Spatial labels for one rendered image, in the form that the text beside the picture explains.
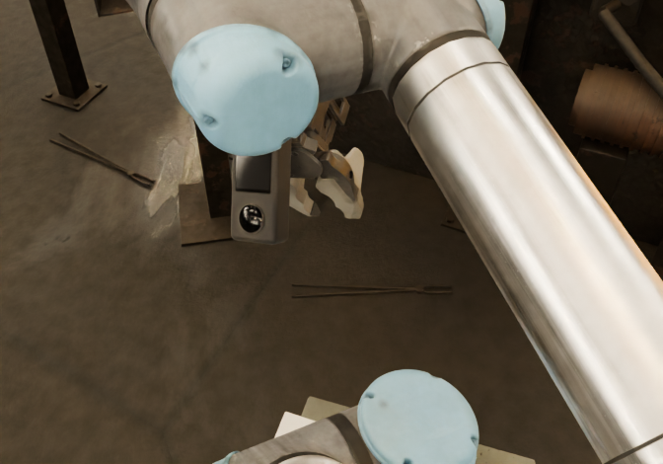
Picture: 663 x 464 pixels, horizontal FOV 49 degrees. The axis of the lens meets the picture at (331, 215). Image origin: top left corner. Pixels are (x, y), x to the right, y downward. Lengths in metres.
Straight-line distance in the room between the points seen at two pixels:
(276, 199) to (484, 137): 0.23
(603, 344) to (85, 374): 1.24
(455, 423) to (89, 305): 1.05
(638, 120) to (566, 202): 0.88
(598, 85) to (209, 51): 0.93
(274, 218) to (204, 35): 0.22
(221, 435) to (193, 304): 0.31
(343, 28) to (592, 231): 0.18
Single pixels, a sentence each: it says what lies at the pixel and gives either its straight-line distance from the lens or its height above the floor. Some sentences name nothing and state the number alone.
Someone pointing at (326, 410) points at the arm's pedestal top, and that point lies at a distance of 1.05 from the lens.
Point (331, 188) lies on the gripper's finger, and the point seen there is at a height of 0.76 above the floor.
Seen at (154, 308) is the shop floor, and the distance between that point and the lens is 1.57.
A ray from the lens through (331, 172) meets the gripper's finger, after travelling 0.64.
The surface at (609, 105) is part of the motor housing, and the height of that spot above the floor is 0.50.
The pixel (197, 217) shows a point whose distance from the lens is 1.72.
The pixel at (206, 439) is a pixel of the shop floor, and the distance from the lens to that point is 1.39.
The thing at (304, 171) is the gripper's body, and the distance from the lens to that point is 0.65.
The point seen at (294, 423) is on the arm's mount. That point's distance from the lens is 0.95.
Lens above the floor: 1.21
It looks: 45 degrees down
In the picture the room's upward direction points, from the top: straight up
